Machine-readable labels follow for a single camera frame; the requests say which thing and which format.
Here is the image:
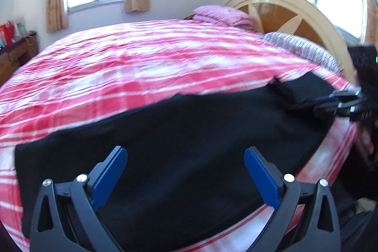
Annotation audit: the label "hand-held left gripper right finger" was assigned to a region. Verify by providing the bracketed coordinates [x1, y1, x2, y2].
[244, 146, 341, 252]

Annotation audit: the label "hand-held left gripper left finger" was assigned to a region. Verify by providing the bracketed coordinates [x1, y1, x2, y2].
[30, 146, 128, 252]

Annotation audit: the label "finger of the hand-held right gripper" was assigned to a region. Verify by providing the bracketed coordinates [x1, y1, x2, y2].
[326, 89, 362, 105]
[313, 100, 364, 123]

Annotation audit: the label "black pants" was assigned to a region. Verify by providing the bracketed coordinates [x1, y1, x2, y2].
[15, 72, 344, 252]

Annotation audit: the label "person's right hand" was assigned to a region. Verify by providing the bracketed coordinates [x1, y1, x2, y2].
[356, 128, 377, 161]

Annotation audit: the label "striped pillow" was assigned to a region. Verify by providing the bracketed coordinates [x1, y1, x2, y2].
[260, 31, 344, 74]

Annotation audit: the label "cream and wooden headboard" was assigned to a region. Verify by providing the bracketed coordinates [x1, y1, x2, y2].
[226, 0, 359, 87]

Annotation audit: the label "dark clothing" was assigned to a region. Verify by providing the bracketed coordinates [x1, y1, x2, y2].
[337, 181, 378, 252]

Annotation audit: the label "bed with red plaid sheet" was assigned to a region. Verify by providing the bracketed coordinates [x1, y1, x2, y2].
[0, 19, 359, 252]

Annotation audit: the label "pink folded blanket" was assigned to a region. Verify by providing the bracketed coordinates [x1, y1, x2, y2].
[193, 5, 256, 31]

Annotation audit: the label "wooden desk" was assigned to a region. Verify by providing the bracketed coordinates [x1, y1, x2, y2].
[0, 30, 39, 85]

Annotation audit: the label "red paper bag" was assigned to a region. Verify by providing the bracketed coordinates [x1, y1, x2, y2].
[0, 21, 15, 47]

